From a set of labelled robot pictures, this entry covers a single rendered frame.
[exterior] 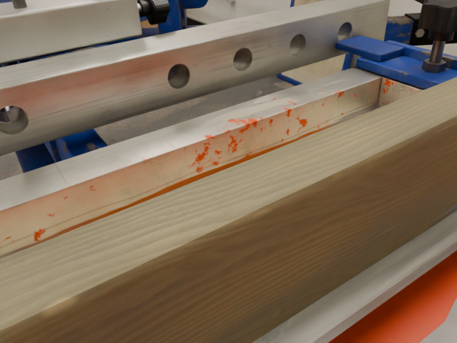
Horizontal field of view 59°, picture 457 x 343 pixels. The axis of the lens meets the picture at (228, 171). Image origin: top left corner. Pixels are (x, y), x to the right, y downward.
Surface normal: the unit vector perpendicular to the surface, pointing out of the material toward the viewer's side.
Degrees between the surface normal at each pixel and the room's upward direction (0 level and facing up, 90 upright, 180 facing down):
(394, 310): 1
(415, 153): 89
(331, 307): 1
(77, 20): 89
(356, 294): 1
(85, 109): 89
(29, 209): 89
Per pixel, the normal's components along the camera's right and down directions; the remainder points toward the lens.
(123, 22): 0.55, 0.44
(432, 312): -0.05, -0.84
